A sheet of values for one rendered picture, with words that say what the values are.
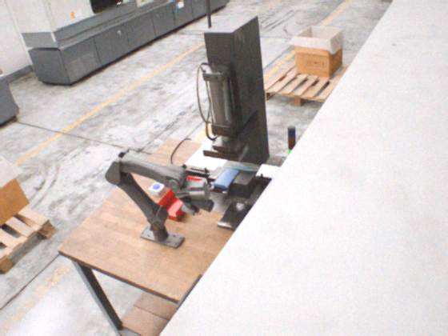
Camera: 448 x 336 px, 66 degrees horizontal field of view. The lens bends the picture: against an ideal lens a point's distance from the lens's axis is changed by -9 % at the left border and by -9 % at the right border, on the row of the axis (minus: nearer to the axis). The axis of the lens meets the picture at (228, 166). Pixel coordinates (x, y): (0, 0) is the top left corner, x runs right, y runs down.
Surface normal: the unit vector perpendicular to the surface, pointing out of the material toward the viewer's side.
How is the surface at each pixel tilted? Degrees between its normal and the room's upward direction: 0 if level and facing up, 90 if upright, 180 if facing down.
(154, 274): 0
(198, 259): 0
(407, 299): 0
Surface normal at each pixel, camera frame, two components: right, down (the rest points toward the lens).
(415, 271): -0.12, -0.81
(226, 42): -0.43, 0.56
